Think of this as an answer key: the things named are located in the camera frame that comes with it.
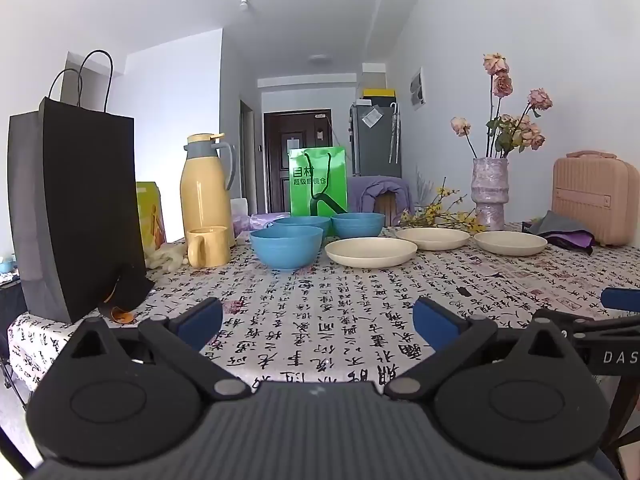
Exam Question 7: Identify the grey refrigerator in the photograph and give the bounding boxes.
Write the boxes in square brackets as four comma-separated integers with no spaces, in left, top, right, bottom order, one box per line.
[349,102,403,178]

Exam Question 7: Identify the purple cloth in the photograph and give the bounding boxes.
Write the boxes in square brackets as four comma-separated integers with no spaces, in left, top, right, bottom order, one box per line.
[540,230,596,256]

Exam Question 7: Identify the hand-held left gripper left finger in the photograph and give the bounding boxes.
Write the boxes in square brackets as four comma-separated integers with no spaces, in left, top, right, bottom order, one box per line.
[54,297,252,402]

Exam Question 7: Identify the purple jacket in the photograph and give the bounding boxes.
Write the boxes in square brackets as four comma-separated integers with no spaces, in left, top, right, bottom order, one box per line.
[347,176,413,226]

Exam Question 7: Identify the wooden chair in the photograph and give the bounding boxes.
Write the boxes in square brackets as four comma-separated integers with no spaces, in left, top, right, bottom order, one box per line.
[372,192,401,227]

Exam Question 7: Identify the white folded umbrella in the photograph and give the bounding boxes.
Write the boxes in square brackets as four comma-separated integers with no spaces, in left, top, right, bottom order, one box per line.
[389,101,401,163]

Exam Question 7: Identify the yellow box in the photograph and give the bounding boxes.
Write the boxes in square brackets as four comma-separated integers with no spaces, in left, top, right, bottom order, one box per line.
[361,89,397,107]

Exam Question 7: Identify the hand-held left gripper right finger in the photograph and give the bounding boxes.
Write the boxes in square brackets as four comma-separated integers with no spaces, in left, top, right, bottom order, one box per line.
[384,296,596,402]

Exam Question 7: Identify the purple tissue pack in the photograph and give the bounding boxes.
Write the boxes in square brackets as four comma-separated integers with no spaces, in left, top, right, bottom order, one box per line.
[249,211,291,233]

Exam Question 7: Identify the pale purple ceramic vase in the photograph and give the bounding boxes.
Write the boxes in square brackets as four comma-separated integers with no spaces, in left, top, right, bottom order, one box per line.
[471,157,511,232]

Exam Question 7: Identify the pink hard case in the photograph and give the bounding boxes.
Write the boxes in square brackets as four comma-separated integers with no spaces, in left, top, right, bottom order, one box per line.
[551,150,640,247]

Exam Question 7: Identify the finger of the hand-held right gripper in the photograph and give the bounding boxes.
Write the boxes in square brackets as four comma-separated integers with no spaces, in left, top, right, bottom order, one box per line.
[600,287,640,314]
[532,308,608,343]

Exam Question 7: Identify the yellow flower branch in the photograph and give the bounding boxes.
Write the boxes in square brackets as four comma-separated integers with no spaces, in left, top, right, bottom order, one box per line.
[400,177,481,233]

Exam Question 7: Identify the dark wooden door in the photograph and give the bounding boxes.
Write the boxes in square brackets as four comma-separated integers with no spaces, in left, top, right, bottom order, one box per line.
[263,108,332,214]

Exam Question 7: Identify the blue bowl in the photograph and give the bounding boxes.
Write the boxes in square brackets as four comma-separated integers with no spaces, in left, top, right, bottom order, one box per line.
[249,225,325,271]
[331,212,386,240]
[271,216,332,241]

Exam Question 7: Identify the yellow mug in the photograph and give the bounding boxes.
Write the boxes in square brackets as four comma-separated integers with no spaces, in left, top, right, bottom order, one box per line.
[186,226,232,269]

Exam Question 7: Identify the yellow-green snack box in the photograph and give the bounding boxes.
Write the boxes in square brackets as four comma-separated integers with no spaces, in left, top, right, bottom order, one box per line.
[136,181,167,256]

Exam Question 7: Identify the yellow thermos jug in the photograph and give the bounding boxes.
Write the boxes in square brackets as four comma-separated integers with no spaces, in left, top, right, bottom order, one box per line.
[180,132,237,248]

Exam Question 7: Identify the green paper bag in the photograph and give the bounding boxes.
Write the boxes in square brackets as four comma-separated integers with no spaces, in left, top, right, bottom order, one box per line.
[289,146,349,218]

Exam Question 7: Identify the cream knitted cloth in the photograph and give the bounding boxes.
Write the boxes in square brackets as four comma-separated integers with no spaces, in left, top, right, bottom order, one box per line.
[146,242,190,268]

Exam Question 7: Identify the black paper bag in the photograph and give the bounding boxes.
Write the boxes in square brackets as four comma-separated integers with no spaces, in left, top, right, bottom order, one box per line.
[7,50,156,325]

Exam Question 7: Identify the dried pink roses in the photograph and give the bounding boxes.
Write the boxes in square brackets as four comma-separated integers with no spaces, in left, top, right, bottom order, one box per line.
[450,52,553,159]

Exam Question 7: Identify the grey cloth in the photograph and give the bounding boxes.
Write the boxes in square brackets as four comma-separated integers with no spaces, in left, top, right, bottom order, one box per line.
[530,210,586,238]

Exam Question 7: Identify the cream plate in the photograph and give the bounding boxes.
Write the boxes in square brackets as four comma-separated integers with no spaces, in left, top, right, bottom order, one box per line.
[473,230,548,257]
[324,236,418,269]
[395,227,471,252]

